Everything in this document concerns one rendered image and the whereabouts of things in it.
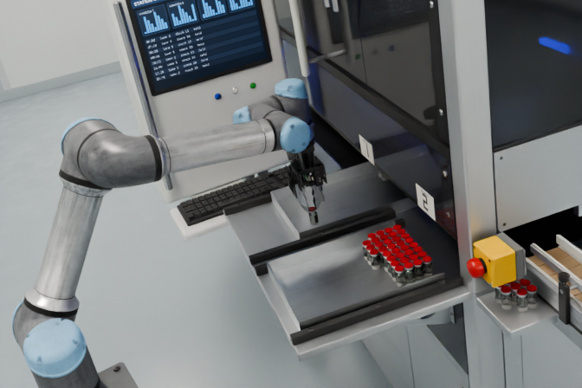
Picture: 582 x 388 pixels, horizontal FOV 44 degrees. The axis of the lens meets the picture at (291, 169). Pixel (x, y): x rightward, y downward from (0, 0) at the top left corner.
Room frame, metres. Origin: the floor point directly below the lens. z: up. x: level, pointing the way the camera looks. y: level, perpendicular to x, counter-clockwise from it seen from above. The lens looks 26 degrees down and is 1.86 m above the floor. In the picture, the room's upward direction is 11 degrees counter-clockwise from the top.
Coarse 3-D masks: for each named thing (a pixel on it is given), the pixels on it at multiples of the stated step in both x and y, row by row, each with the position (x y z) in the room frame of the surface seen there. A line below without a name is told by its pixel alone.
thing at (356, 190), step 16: (336, 176) 1.86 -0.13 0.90; (352, 176) 1.87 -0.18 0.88; (368, 176) 1.85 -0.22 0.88; (272, 192) 1.81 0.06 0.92; (288, 192) 1.82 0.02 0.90; (336, 192) 1.79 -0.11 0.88; (352, 192) 1.77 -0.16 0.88; (368, 192) 1.76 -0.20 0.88; (384, 192) 1.74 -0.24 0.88; (400, 192) 1.72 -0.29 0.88; (288, 208) 1.76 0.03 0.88; (320, 208) 1.72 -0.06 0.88; (336, 208) 1.71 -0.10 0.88; (352, 208) 1.69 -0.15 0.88; (368, 208) 1.67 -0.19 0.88; (384, 208) 1.61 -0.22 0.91; (400, 208) 1.62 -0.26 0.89; (288, 224) 1.66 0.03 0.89; (304, 224) 1.65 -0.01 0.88; (320, 224) 1.64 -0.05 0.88; (336, 224) 1.58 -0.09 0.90
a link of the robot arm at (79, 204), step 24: (96, 120) 1.42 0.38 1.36; (72, 144) 1.37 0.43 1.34; (72, 168) 1.35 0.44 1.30; (72, 192) 1.35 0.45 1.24; (96, 192) 1.35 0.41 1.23; (72, 216) 1.33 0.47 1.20; (96, 216) 1.36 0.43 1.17; (48, 240) 1.34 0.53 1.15; (72, 240) 1.32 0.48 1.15; (48, 264) 1.31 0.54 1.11; (72, 264) 1.31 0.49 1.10; (48, 288) 1.29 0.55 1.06; (72, 288) 1.31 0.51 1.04; (24, 312) 1.28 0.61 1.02; (48, 312) 1.26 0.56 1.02; (72, 312) 1.29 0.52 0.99; (24, 336) 1.24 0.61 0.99
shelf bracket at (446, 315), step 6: (438, 312) 1.33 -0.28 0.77; (444, 312) 1.33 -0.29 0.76; (450, 312) 1.33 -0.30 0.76; (426, 318) 1.32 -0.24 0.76; (432, 318) 1.32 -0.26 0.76; (438, 318) 1.33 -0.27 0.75; (444, 318) 1.33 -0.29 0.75; (450, 318) 1.33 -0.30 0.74; (402, 324) 1.31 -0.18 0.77; (408, 324) 1.31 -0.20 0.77; (414, 324) 1.31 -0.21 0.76; (420, 324) 1.32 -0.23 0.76; (426, 324) 1.32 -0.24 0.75; (432, 324) 1.32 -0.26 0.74
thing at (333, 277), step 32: (384, 224) 1.52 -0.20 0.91; (288, 256) 1.47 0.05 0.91; (320, 256) 1.48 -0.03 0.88; (352, 256) 1.46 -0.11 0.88; (288, 288) 1.38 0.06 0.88; (320, 288) 1.35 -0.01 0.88; (352, 288) 1.33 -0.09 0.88; (384, 288) 1.31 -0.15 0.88; (416, 288) 1.26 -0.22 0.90; (320, 320) 1.22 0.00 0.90
